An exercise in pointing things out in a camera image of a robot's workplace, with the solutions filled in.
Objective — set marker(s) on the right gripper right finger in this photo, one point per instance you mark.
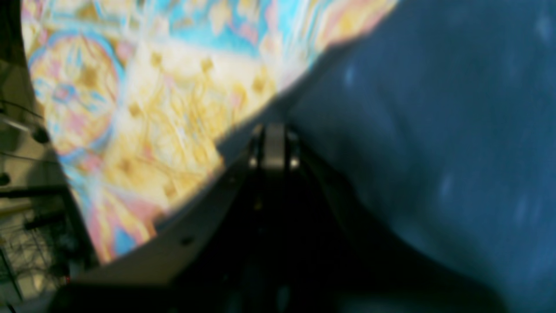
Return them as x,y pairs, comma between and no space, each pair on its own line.
348,262

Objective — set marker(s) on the patterned tablecloth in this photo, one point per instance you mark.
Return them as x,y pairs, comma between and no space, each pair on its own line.
136,94

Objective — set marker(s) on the dark blue t-shirt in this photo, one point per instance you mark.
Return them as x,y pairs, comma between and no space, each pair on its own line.
443,121

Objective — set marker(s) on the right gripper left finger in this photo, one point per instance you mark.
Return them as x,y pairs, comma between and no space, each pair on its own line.
144,280

